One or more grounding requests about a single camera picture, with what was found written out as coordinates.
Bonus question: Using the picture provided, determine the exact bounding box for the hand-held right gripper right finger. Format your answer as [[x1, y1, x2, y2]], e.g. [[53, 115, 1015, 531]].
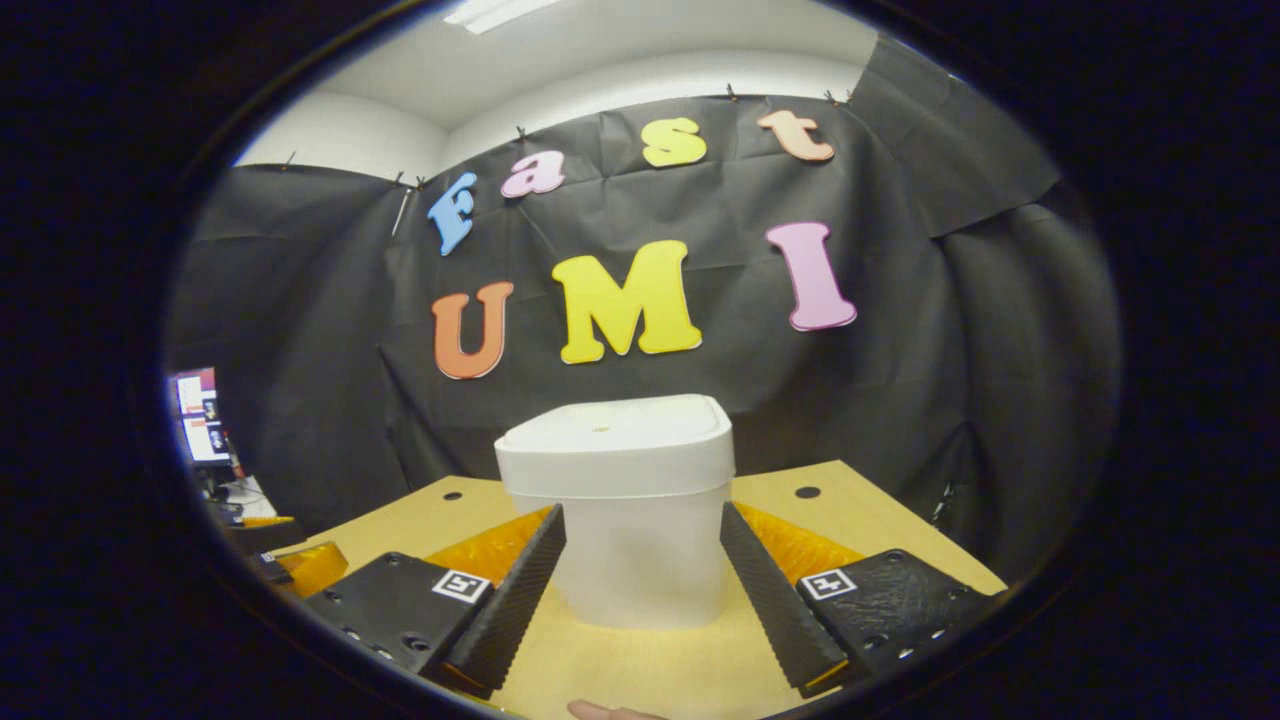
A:
[[720, 500, 1006, 698]]

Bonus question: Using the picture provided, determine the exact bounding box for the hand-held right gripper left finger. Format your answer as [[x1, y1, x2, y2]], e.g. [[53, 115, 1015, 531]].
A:
[[300, 503, 567, 699]]

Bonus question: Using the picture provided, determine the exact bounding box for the white desktop garbage bin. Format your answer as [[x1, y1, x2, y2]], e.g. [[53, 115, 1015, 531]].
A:
[[494, 394, 736, 631]]

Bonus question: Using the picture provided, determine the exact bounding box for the wooden desktop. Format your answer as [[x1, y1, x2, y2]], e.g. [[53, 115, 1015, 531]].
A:
[[270, 460, 1009, 720]]

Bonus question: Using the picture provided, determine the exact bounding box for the white side table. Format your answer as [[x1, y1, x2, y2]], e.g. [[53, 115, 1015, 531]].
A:
[[205, 475, 281, 521]]

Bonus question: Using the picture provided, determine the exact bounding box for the computer monitor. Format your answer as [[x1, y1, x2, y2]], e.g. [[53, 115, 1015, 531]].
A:
[[172, 367, 233, 466]]

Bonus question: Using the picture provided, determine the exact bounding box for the black backdrop cloth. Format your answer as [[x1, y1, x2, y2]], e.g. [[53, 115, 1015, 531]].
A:
[[165, 35, 1121, 581]]

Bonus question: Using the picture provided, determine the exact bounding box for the row of small cloth clips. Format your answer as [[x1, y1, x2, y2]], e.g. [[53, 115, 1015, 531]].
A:
[[280, 84, 853, 191]]

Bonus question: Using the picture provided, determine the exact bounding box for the ceiling light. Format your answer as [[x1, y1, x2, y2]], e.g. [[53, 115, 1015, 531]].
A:
[[445, 0, 566, 36]]

